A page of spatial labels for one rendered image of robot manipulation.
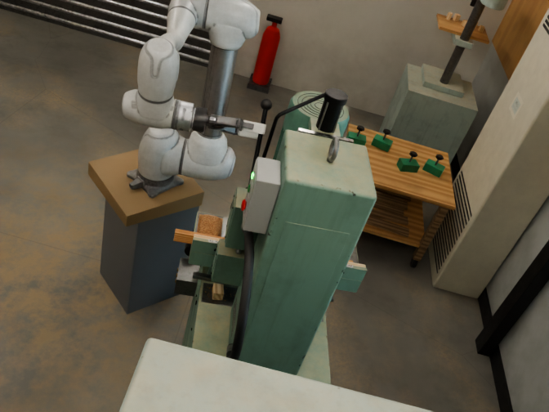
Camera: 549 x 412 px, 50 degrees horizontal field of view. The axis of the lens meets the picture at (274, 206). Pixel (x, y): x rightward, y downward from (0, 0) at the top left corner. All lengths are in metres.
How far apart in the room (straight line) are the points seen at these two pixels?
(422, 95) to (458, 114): 0.28
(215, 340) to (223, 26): 1.09
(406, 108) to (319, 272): 2.64
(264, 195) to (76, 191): 2.27
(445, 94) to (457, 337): 1.62
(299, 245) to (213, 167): 1.04
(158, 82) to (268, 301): 0.67
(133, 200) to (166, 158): 0.23
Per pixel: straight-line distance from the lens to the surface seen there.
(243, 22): 2.17
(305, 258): 1.47
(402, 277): 3.58
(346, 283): 2.07
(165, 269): 2.81
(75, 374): 2.73
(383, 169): 3.39
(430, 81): 4.12
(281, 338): 1.70
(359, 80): 4.98
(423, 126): 4.11
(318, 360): 1.92
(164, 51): 1.64
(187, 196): 2.53
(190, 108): 1.77
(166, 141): 2.39
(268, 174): 1.38
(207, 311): 1.94
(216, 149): 2.38
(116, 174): 2.60
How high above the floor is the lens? 2.28
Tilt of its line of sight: 38 degrees down
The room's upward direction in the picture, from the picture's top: 18 degrees clockwise
